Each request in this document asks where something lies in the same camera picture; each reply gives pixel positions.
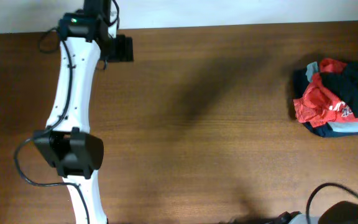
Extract black Nike t-shirt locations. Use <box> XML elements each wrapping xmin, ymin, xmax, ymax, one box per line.
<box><xmin>320</xmin><ymin>61</ymin><xmax>358</xmax><ymax>118</ymax></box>

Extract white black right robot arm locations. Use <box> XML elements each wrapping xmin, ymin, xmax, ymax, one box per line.
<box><xmin>318</xmin><ymin>201</ymin><xmax>358</xmax><ymax>224</ymax></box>

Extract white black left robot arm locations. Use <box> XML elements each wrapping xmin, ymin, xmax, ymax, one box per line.
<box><xmin>32</xmin><ymin>0</ymin><xmax>134</xmax><ymax>223</ymax></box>

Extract navy folded garment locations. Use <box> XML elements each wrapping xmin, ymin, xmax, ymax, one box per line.
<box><xmin>292</xmin><ymin>68</ymin><xmax>358</xmax><ymax>138</ymax></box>

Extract red printed t-shirt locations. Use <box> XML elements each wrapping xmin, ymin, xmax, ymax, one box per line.
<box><xmin>293</xmin><ymin>58</ymin><xmax>358</xmax><ymax>128</ymax></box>

